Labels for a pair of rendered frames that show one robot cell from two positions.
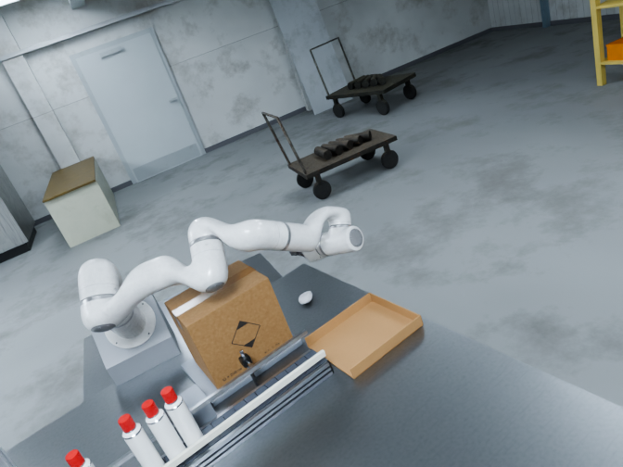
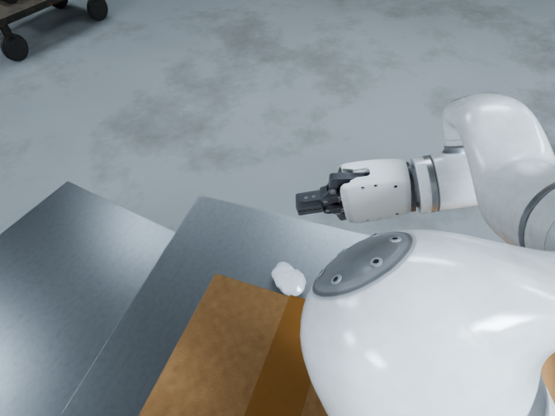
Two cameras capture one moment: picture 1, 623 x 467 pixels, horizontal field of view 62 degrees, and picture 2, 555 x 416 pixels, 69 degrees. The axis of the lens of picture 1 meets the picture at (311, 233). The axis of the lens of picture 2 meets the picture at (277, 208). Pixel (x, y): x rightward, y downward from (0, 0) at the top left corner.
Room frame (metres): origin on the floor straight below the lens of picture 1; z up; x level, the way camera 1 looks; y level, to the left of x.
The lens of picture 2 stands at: (1.46, 0.41, 1.53)
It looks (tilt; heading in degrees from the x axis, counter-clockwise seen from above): 48 degrees down; 316
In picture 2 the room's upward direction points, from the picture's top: 2 degrees counter-clockwise
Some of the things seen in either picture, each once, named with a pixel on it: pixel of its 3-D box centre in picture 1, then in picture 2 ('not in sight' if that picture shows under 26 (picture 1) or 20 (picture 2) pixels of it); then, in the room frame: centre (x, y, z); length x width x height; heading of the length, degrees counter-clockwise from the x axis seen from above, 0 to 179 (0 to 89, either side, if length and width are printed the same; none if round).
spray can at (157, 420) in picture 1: (163, 431); not in sight; (1.11, 0.55, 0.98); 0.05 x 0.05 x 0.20
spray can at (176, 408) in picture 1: (182, 417); not in sight; (1.14, 0.50, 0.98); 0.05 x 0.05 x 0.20
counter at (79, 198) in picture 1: (82, 196); not in sight; (7.41, 2.90, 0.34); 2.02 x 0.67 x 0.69; 15
